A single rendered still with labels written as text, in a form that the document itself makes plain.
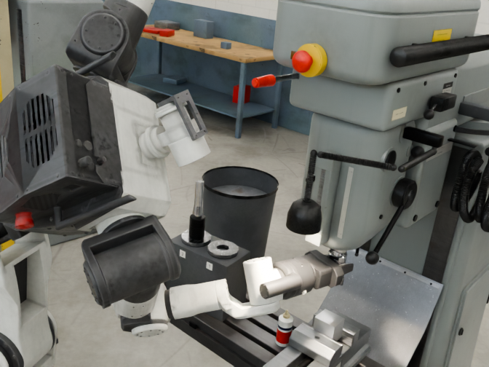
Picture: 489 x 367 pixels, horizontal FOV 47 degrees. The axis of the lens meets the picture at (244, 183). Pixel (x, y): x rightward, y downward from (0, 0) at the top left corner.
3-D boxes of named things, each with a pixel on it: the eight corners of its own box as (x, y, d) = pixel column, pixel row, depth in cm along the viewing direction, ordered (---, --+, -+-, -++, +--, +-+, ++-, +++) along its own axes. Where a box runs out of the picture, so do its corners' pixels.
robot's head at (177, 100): (164, 152, 104) (190, 143, 99) (143, 109, 103) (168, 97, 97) (188, 140, 108) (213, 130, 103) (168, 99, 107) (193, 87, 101)
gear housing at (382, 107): (385, 135, 110) (394, 84, 106) (285, 105, 124) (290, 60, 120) (452, 110, 134) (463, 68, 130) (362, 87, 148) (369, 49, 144)
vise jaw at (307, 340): (329, 368, 139) (331, 354, 138) (287, 344, 146) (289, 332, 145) (340, 356, 144) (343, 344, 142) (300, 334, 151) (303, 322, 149)
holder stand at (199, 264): (222, 322, 164) (227, 263, 156) (165, 293, 175) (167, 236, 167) (245, 304, 173) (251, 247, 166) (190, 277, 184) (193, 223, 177)
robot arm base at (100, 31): (59, 70, 103) (122, 78, 104) (70, 3, 105) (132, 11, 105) (77, 92, 118) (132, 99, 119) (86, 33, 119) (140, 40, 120)
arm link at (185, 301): (222, 318, 129) (139, 334, 129) (215, 275, 134) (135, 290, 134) (216, 309, 120) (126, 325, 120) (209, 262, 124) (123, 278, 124)
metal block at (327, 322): (331, 346, 145) (334, 327, 143) (311, 336, 148) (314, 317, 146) (341, 337, 149) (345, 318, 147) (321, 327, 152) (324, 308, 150)
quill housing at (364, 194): (358, 267, 125) (384, 129, 113) (284, 233, 137) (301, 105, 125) (398, 240, 139) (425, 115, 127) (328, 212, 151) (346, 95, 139)
